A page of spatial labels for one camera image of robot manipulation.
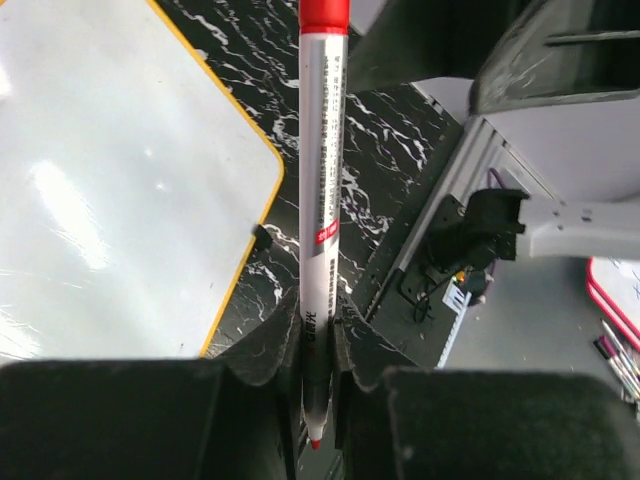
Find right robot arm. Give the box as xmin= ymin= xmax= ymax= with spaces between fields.
xmin=349 ymin=1 xmax=639 ymax=201

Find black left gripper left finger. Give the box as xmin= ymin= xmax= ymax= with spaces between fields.
xmin=1 ymin=289 xmax=300 ymax=479

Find red whiteboard marker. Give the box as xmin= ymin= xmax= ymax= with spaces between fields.
xmin=298 ymin=0 xmax=350 ymax=448

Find yellow framed whiteboard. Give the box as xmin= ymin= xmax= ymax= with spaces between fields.
xmin=1 ymin=1 xmax=284 ymax=363

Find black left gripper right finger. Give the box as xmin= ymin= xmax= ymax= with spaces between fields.
xmin=333 ymin=311 xmax=639 ymax=479

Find purple marker pens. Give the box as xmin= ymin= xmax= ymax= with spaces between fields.
xmin=593 ymin=319 xmax=639 ymax=407

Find pink framed whiteboard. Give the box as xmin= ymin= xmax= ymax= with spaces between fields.
xmin=587 ymin=257 xmax=639 ymax=351

